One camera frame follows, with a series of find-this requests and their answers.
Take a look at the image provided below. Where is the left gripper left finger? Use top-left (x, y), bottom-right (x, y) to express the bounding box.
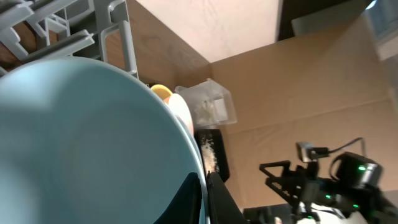
top-left (154, 172), bottom-right (202, 224)

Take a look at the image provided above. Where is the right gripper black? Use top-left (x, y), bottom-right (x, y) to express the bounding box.
top-left (259, 161), bottom-right (322, 215)

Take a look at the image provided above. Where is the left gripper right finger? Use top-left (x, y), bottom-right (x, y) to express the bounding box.
top-left (206, 172), bottom-right (249, 224)

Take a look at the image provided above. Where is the green snack wrapper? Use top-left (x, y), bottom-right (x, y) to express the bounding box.
top-left (197, 101), bottom-right (214, 125)

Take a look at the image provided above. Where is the white pink bowl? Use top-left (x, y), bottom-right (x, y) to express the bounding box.
top-left (164, 93), bottom-right (194, 135)

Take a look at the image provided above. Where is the light blue saucer plate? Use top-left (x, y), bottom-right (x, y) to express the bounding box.
top-left (1, 57), bottom-right (210, 223)

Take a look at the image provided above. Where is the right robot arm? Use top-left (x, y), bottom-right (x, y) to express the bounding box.
top-left (259, 152), bottom-right (397, 223)

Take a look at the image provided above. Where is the clear plastic waste bin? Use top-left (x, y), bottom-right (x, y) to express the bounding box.
top-left (175, 78), bottom-right (237, 129)

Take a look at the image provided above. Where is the spilled rice pile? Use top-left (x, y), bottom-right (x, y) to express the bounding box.
top-left (201, 139), bottom-right (220, 173)

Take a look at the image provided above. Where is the black rectangular tray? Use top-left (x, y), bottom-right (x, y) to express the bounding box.
top-left (194, 129), bottom-right (230, 182)

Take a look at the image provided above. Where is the yellow round plate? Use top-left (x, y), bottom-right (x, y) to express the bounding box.
top-left (150, 84), bottom-right (173, 100)

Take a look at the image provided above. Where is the grey plastic dish rack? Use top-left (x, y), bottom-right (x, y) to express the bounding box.
top-left (1, 0), bottom-right (139, 77)

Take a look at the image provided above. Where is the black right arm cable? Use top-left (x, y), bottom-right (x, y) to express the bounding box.
top-left (313, 136), bottom-right (366, 156)

